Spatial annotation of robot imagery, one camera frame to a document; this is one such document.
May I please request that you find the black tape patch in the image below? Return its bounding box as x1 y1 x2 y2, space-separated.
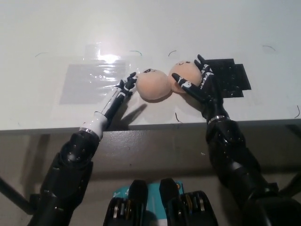
204 57 252 98

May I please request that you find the black table brace bar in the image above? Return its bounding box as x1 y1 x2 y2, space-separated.
278 173 301 200
0 176 36 215
283 124 301 138

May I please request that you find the clear tape patch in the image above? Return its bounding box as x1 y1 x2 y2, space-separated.
55 43 134 115

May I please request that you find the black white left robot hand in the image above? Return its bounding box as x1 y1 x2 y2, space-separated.
79 72 138 140

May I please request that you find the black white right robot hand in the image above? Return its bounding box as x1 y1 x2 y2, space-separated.
171 54 231 124

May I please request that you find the black teal robot torso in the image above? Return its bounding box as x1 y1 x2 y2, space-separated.
103 178 218 226

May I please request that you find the peach dumpling toy dark face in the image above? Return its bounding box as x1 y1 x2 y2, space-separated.
135 68 169 103

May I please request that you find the peach dumpling toy smiling face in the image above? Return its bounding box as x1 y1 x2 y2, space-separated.
168 60 203 95

